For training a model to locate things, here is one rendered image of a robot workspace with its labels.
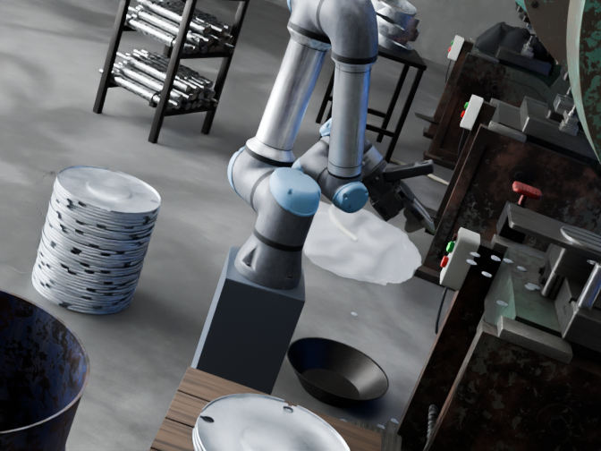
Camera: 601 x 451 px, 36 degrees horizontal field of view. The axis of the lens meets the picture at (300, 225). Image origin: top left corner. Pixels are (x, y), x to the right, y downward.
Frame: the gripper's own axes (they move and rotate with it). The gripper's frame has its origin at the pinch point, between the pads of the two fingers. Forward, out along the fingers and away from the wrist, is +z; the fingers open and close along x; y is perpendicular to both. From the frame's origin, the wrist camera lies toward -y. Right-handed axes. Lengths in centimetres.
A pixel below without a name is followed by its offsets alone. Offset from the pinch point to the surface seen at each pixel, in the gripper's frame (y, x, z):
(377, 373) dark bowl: 46, -26, 31
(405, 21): 6, -262, -28
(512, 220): -20.3, 29.4, 1.8
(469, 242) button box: -4.9, 3.9, 7.4
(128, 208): 64, -14, -51
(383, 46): 23, -271, -25
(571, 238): -27.0, 28.3, 12.4
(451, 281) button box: 4.4, 4.0, 12.4
